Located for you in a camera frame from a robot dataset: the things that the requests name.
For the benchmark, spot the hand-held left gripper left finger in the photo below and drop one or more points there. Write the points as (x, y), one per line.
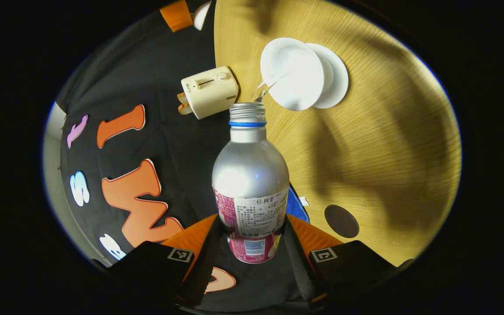
(201, 271)

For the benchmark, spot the white saucer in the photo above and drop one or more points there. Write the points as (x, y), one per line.
(337, 76)

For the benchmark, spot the dark bread slice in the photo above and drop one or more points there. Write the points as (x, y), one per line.
(181, 97)

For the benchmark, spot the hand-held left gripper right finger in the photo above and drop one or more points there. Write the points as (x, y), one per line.
(302, 271)

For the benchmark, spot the silver water bottle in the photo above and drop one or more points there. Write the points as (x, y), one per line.
(250, 175)

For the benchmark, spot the light bread slice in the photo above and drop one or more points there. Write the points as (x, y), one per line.
(185, 109)

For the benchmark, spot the black backdrop cloth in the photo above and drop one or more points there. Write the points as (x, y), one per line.
(169, 144)

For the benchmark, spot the dark round coaster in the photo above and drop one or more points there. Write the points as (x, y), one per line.
(341, 221)

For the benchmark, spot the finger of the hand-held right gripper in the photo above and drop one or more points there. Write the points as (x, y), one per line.
(176, 15)

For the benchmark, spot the white toaster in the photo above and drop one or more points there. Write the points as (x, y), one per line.
(210, 92)

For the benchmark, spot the blue cloth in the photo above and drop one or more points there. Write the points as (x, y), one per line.
(296, 210)

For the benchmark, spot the white teacup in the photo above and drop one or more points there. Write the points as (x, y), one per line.
(291, 74)

